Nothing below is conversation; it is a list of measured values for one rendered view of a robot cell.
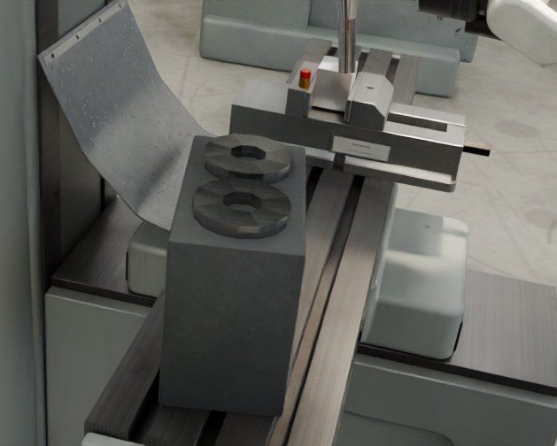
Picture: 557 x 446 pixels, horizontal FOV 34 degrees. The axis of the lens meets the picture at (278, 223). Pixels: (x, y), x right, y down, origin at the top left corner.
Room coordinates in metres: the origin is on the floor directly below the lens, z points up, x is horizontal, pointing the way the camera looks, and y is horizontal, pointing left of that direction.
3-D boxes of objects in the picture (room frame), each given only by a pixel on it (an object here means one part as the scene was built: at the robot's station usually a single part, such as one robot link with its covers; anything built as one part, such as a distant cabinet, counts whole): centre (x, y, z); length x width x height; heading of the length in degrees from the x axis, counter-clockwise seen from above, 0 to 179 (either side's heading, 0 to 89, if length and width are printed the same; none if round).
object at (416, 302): (1.21, -0.05, 0.79); 0.50 x 0.35 x 0.12; 82
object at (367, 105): (1.28, -0.11, 1.02); 0.12 x 0.06 x 0.04; 171
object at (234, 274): (0.77, 0.04, 1.03); 0.22 x 0.12 x 0.20; 2
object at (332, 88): (1.29, -0.06, 1.03); 0.06 x 0.05 x 0.06; 171
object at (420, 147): (1.28, -0.09, 0.98); 0.35 x 0.15 x 0.11; 81
